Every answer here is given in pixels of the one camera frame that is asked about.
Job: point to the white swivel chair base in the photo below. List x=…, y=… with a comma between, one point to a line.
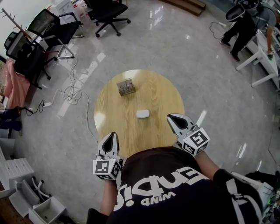
x=40, y=188

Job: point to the white open box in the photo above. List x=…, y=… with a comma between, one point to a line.
x=47, y=210

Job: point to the small brown cardboard box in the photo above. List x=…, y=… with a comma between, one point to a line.
x=125, y=87

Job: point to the large black-framed window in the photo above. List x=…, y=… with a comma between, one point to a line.
x=1, y=72

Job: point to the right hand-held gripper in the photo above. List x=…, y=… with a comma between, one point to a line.
x=197, y=141

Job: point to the black bag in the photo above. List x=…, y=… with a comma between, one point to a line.
x=260, y=177

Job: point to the white storage cabinet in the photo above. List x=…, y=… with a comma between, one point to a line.
x=15, y=168

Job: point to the white cardboard box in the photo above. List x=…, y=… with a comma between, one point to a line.
x=63, y=6

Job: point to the black mesh office chair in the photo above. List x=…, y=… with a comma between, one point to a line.
x=57, y=28

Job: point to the black round panel white rim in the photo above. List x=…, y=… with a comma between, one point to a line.
x=235, y=12

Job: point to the person's black printed t-shirt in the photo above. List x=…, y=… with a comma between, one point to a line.
x=175, y=197

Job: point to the wooden coat rack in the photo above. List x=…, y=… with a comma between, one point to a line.
x=16, y=23

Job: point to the black mesh chair with headrest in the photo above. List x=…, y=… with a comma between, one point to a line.
x=24, y=57

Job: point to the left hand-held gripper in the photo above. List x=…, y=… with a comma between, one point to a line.
x=107, y=168

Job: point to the person's right forearm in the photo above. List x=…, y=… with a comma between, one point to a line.
x=207, y=163

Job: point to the small white red box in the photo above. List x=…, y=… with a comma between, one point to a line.
x=82, y=15

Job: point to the wooden steps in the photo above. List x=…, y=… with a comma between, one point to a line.
x=192, y=6

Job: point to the pink cloth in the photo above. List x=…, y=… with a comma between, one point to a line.
x=16, y=87

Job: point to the person's left forearm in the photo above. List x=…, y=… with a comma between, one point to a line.
x=107, y=197

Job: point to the white power strip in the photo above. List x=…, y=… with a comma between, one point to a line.
x=47, y=104
x=221, y=23

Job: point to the white desk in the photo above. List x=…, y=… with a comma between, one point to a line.
x=262, y=52

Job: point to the black swivel office chair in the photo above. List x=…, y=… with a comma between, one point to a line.
x=107, y=8

